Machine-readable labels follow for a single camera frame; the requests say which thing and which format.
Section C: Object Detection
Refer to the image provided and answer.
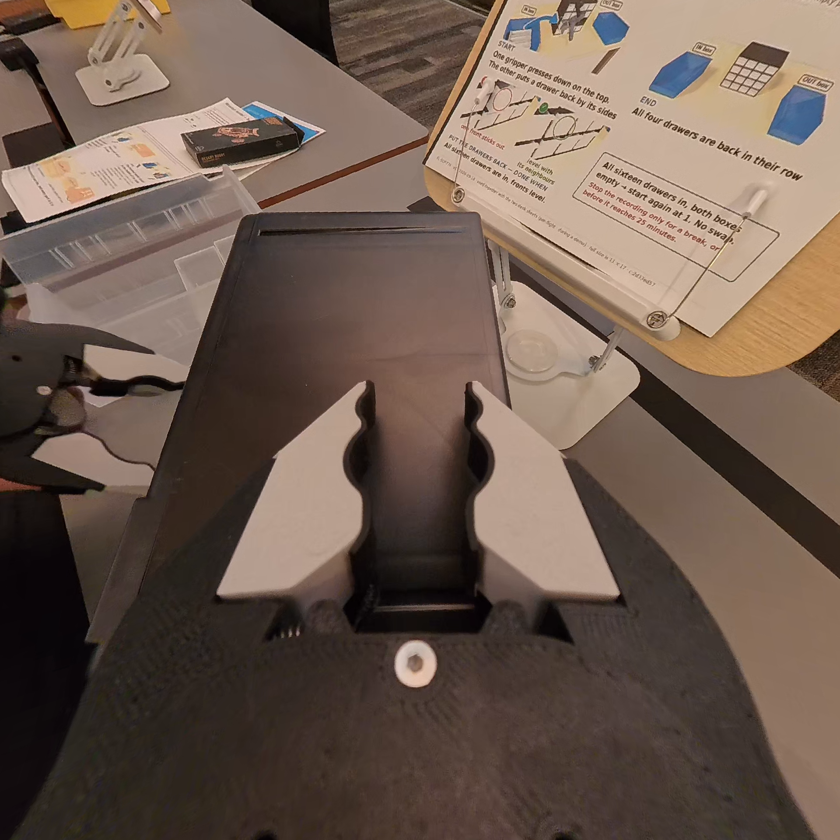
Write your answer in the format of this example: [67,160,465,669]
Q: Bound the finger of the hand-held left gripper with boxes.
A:
[29,428,160,491]
[80,344,189,396]

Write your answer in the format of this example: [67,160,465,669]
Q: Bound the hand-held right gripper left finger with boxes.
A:
[217,379,376,605]

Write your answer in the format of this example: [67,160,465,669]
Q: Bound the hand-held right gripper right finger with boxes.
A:
[463,381,622,605]

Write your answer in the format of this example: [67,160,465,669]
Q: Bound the translucent plastic bin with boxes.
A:
[0,164,263,388]

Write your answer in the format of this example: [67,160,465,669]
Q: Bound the black drawer cabinet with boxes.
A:
[85,211,513,647]

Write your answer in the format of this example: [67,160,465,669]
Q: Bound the person's black clothing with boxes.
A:
[0,489,99,840]

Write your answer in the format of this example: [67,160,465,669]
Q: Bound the folded paper leaflet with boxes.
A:
[0,100,327,224]

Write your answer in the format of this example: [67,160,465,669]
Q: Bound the small black carton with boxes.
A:
[180,115,306,170]

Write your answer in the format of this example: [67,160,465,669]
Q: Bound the instruction sheet on stand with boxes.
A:
[423,0,840,452]

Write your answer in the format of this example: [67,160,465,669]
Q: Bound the white phone stand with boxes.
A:
[75,0,170,107]

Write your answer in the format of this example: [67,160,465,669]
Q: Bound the yellow envelope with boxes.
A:
[49,0,172,30]

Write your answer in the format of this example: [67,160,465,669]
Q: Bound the black office chair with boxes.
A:
[252,0,339,67]

